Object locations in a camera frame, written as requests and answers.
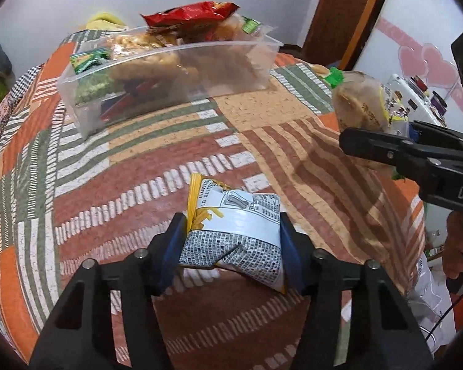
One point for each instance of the floral checkered quilt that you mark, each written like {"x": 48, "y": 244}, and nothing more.
{"x": 7, "y": 96}

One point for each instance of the white yellow fries snack bag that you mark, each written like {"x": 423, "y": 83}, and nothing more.
{"x": 235, "y": 239}

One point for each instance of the white door with pink hearts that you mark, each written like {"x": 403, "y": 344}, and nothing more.
{"x": 416, "y": 27}

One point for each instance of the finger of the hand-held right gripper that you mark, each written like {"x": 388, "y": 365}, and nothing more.
{"x": 440, "y": 133}
{"x": 370, "y": 146}

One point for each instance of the green snack packet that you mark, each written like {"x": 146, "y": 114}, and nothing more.
{"x": 90, "y": 58}

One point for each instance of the yellow curved headboard cushion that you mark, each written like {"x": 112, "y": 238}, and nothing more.
{"x": 104, "y": 19}

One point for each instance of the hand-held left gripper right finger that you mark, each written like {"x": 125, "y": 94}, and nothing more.
{"x": 291, "y": 254}

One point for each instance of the striped patchwork blanket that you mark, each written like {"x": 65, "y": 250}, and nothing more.
{"x": 139, "y": 169}

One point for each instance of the person's right hand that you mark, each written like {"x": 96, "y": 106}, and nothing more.
{"x": 457, "y": 239}

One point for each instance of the clear rice cracker packet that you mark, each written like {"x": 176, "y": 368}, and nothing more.
{"x": 227, "y": 29}

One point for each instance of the yellow cracker packet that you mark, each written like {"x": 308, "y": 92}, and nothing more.
{"x": 146, "y": 46}

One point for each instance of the clear plastic container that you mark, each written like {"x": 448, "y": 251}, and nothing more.
{"x": 85, "y": 123}

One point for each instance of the blue white chip bag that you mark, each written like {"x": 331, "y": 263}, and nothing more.
{"x": 135, "y": 92}

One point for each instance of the red snack bag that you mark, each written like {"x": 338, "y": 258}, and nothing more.
{"x": 193, "y": 13}

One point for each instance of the white plastic bag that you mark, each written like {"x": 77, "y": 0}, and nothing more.
{"x": 432, "y": 300}

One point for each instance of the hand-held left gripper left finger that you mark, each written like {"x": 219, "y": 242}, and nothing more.
{"x": 173, "y": 246}

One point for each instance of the bread packet with green clip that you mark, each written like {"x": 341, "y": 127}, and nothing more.
{"x": 362, "y": 104}

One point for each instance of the white appliance with stickers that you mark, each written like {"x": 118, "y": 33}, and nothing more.
{"x": 420, "y": 96}

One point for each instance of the wooden door frame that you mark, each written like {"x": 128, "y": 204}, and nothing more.
{"x": 343, "y": 7}

